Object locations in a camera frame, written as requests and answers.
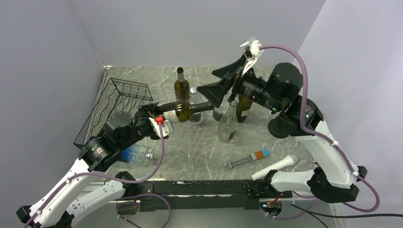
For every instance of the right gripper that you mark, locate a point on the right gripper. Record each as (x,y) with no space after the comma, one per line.
(215,92)

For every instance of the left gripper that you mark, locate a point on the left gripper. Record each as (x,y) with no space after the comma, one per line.
(148,108)

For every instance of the dark green wine bottle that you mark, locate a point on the dark green wine bottle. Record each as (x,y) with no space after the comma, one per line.
(181,111)

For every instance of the blue square glass bottle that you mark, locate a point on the blue square glass bottle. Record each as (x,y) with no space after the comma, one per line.
(136,154)

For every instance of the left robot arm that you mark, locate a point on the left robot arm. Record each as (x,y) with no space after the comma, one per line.
(62,207)

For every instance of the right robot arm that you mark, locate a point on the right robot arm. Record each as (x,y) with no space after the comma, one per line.
(335,178)

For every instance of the dark wine bottle right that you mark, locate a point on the dark wine bottle right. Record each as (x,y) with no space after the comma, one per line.
(243,108)

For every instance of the clear labelled bottle silver cap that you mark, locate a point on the clear labelled bottle silver cap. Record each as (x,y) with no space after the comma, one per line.
(218,112)

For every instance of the green wine bottle grey cap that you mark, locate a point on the green wine bottle grey cap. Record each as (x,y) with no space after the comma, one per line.
(181,86)

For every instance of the clear empty glass bottle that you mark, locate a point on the clear empty glass bottle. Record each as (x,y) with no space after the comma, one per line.
(228,123)

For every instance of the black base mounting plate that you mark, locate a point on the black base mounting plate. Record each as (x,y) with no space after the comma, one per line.
(203,194)

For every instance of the grey tool coloured blocks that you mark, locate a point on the grey tool coloured blocks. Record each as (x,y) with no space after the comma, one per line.
(250,157)

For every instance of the white toy microphone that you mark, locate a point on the white toy microphone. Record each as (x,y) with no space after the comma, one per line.
(289,160)

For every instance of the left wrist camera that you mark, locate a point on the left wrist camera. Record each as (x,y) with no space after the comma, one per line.
(160,121)

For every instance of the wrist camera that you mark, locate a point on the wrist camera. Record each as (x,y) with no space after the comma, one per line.
(251,51)
(160,121)

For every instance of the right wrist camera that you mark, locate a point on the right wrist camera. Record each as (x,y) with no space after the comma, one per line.
(251,51)

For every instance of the black wire wine rack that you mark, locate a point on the black wire wine rack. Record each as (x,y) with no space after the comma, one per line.
(117,96)

